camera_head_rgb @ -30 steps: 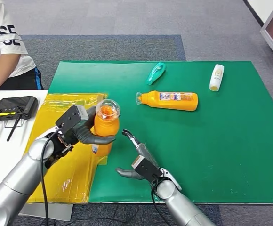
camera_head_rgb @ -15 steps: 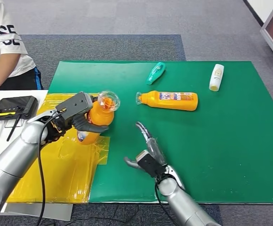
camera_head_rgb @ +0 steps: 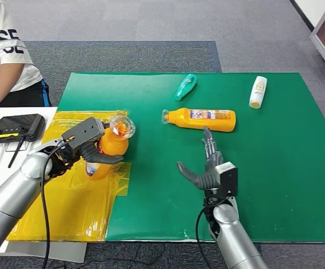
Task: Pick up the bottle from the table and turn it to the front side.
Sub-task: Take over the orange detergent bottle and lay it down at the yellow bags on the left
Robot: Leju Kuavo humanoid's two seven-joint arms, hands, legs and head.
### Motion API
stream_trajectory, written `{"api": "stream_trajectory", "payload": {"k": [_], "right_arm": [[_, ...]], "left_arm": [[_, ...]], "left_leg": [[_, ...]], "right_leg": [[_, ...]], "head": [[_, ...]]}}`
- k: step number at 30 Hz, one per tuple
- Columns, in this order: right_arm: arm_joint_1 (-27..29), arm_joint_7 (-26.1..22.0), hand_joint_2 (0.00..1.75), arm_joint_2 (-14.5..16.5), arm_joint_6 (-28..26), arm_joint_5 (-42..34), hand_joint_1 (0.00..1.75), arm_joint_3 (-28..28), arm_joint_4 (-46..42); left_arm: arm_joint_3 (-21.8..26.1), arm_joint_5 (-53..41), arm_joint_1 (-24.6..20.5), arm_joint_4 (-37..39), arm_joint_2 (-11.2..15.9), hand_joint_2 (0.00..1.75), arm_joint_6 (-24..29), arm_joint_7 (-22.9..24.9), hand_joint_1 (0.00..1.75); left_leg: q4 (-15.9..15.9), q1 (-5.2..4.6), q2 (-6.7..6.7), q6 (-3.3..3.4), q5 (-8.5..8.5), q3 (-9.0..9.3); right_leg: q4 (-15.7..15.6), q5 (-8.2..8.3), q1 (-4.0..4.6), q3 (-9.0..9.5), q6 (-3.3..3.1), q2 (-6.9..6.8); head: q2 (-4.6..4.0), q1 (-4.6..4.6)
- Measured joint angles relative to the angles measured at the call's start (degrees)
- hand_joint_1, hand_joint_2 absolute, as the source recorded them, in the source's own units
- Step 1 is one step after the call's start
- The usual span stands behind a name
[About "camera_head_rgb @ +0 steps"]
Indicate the white plastic bottle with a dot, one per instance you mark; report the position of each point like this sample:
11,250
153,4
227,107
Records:
258,92

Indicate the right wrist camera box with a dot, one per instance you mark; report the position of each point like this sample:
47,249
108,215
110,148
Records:
227,182

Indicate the green table mat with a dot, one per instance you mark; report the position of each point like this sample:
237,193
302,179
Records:
263,167

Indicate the person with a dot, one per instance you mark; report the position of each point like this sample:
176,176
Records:
2,44

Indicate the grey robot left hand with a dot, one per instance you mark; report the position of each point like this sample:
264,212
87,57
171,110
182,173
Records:
91,154

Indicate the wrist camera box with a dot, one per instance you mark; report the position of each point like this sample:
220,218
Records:
227,182
84,130

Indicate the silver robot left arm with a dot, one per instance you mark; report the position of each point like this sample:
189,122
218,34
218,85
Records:
11,193

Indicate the teal plastic bottle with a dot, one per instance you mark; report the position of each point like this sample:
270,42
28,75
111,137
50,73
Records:
184,87

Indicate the yellow taped cardboard sheet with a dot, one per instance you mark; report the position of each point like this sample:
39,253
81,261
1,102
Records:
76,208

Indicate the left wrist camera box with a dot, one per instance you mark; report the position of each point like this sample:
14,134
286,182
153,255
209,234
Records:
84,130

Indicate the person's left forearm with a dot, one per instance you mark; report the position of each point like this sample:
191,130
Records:
5,81

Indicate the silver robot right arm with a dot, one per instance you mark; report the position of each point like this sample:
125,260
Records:
232,237

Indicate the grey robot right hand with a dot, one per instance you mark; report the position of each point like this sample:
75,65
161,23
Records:
211,167

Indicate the black remote controller with antennas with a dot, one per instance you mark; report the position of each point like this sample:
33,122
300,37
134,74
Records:
17,126

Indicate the clear acrylic stand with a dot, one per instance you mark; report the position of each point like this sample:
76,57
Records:
11,147

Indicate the orange detergent bottle clear cap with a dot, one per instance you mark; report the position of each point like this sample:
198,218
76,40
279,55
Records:
113,143
202,123

